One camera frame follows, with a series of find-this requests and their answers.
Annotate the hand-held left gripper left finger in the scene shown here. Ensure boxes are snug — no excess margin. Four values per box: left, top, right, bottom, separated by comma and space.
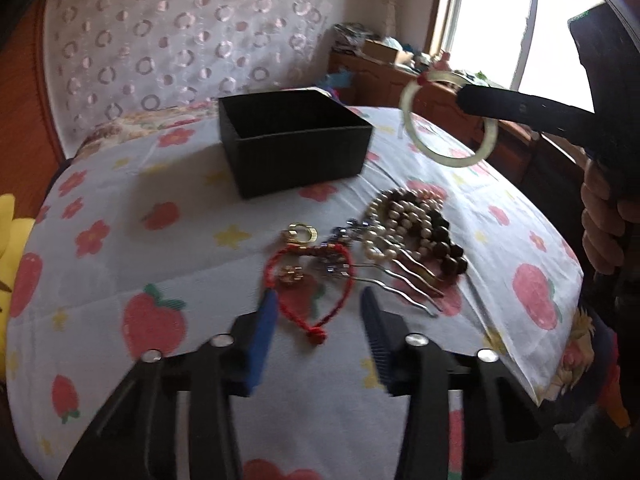
57, 289, 280, 480

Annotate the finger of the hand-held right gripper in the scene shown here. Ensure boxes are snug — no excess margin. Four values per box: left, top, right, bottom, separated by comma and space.
456, 85, 598, 143

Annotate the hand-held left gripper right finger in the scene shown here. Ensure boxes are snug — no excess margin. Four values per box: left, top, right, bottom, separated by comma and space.
360, 286, 577, 480

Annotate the pale green jade bangle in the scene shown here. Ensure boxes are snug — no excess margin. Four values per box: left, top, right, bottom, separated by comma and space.
399, 71, 500, 165

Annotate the black square box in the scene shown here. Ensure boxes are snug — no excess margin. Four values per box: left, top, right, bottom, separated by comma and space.
217, 86, 375, 200

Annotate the person's right hand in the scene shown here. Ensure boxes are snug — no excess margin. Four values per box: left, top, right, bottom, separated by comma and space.
581, 157, 640, 277

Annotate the silver wavy hairpin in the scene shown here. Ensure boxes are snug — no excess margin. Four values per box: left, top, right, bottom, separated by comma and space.
327, 217, 446, 318

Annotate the silver hairpin with red beads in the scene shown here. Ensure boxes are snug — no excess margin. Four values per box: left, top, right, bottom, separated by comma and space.
299, 241, 352, 281

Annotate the window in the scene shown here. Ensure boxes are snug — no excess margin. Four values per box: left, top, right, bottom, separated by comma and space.
439, 0, 603, 97

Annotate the strawberry print bed sheet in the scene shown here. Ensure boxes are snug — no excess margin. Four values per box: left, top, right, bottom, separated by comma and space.
0, 104, 586, 480

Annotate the wooden dresser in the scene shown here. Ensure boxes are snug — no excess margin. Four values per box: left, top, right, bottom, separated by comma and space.
327, 49, 551, 183

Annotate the cardboard box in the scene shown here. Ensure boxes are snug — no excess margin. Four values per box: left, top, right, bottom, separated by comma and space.
360, 37, 402, 66

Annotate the cartoon print cloth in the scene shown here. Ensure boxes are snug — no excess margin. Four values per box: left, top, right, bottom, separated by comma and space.
539, 304, 632, 432

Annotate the floral pillow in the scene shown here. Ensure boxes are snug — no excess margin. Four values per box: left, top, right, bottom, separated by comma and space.
82, 102, 222, 147

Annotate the yellow plush toy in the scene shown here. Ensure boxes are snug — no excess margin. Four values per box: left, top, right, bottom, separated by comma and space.
0, 192, 37, 317

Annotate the white lace headboard cover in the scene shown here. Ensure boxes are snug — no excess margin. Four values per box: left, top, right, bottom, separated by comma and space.
42, 0, 337, 147

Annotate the wooden headboard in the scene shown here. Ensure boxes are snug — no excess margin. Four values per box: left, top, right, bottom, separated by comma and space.
0, 7, 67, 202

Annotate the red braided cord bracelet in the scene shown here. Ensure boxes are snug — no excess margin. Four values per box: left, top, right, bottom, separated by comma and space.
263, 242, 357, 347

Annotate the dark wooden bead bracelet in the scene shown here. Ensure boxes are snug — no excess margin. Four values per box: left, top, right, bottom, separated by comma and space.
419, 209, 470, 280

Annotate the gold ring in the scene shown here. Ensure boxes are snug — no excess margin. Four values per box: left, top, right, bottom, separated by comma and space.
286, 224, 319, 246

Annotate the cream pearl bead bracelet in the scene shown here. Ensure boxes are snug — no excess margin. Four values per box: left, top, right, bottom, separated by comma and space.
361, 187, 447, 262

